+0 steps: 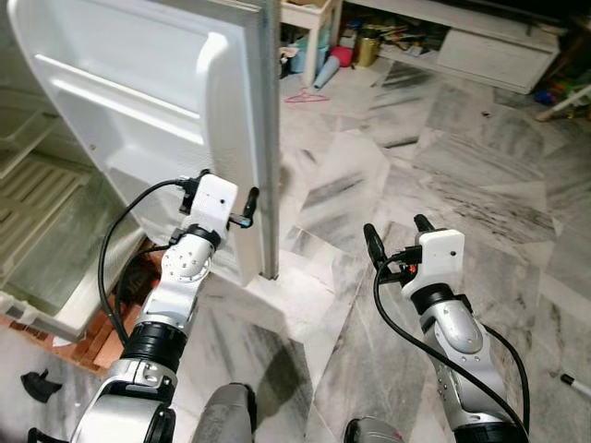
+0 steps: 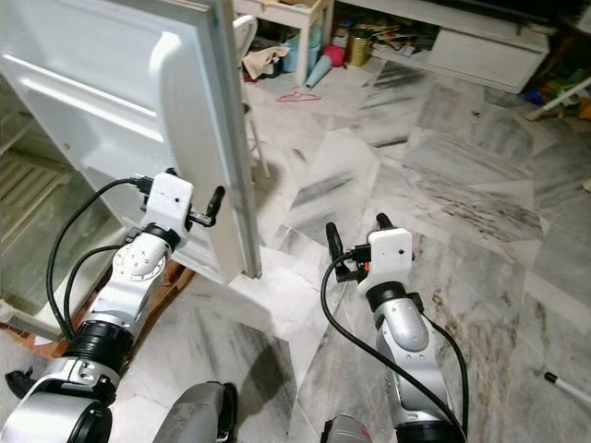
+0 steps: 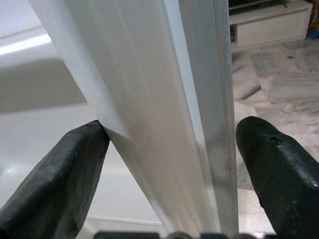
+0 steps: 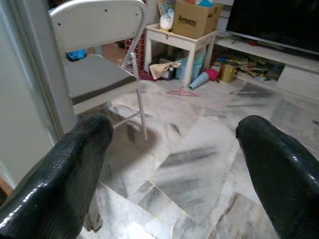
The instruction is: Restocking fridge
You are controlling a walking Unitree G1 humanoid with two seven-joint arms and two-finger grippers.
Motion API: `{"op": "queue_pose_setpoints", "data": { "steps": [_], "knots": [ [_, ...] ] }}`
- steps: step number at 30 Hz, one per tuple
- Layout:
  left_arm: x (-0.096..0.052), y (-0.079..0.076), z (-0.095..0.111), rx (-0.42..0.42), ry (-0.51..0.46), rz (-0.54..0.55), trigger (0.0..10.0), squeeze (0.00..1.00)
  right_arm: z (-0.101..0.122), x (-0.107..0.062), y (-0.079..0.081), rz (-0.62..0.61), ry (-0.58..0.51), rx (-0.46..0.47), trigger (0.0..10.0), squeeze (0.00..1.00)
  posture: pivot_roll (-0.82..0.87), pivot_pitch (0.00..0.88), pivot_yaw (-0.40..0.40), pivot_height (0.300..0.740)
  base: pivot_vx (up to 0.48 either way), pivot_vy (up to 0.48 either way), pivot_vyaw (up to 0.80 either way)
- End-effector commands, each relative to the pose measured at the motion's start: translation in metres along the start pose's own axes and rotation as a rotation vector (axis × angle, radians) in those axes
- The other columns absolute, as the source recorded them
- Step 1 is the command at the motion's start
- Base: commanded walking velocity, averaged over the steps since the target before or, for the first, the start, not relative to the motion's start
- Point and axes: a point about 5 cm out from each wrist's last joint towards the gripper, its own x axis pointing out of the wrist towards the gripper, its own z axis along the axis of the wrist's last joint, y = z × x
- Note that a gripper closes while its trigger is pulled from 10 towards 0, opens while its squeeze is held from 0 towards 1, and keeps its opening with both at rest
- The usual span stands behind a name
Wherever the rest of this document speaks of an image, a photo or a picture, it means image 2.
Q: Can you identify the white fridge door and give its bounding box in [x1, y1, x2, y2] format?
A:
[0, 0, 264, 282]

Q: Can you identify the red brick fridge base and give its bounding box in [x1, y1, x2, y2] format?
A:
[0, 258, 197, 363]

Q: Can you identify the pink clothes hanger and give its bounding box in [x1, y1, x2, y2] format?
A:
[275, 87, 322, 105]

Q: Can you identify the beige cloth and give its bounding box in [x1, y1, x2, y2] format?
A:
[243, 44, 293, 83]

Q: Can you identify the grey-blue cone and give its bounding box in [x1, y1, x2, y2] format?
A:
[304, 55, 334, 91]

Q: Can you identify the grey robot right leg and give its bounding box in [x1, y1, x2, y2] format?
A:
[321, 415, 375, 443]

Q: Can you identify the grey robot leg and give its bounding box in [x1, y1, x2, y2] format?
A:
[321, 415, 375, 443]
[152, 381, 238, 443]

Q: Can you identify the teal plastic container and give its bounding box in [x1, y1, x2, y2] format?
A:
[281, 37, 303, 76]

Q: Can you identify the gold tin can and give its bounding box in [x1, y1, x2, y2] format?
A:
[346, 28, 375, 68]

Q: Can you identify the white low cabinet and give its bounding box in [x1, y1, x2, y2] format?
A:
[332, 0, 557, 95]

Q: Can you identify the pale wooden small table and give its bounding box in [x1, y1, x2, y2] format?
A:
[234, 0, 333, 89]

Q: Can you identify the grey robot left leg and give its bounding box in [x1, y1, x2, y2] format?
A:
[152, 381, 238, 443]

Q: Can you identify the small blue toy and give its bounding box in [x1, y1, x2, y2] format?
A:
[522, 81, 557, 105]

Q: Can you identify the pale furniture leg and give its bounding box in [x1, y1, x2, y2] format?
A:
[526, 87, 591, 122]

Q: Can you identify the small black floor object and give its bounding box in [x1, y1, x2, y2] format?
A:
[5, 367, 43, 401]

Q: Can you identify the white stick with black tip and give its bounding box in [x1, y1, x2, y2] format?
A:
[543, 371, 591, 413]

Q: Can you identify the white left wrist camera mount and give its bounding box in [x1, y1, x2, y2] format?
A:
[143, 174, 196, 237]

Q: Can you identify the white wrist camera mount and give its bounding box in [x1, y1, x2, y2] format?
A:
[368, 228, 415, 288]
[143, 174, 196, 237]

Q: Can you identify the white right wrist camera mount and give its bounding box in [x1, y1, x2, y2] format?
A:
[368, 228, 415, 288]

